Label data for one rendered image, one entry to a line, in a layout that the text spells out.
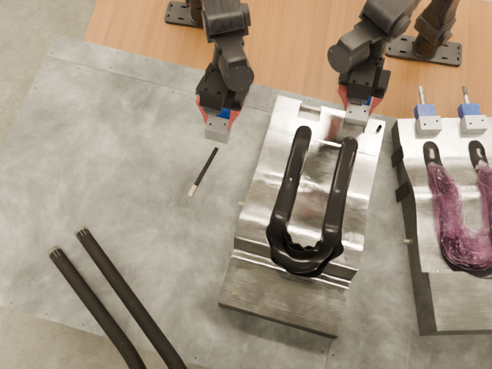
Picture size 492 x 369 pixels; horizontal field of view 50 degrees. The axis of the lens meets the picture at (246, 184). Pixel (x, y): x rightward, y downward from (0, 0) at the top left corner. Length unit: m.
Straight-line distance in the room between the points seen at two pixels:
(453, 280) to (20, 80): 1.96
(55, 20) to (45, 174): 1.39
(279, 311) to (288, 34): 0.75
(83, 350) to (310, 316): 1.12
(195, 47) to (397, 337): 0.88
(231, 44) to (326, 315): 0.58
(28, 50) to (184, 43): 1.25
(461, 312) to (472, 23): 0.82
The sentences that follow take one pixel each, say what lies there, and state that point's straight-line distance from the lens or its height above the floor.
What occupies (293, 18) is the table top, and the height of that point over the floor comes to 0.80.
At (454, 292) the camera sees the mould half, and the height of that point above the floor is 0.91.
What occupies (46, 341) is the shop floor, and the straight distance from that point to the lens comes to 2.11.
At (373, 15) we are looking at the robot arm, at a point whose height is 1.18.
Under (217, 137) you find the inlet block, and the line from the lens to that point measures 1.16.
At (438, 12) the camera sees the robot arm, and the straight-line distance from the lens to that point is 1.34.
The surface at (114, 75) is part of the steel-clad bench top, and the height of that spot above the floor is 0.80.
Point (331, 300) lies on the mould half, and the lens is 1.15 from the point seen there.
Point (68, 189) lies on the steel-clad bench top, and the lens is 1.32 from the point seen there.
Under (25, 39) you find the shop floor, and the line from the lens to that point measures 2.64.
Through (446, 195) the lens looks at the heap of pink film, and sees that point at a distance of 1.20.
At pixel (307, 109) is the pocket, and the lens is 1.28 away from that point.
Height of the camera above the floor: 1.98
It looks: 69 degrees down
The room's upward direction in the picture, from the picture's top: 1 degrees clockwise
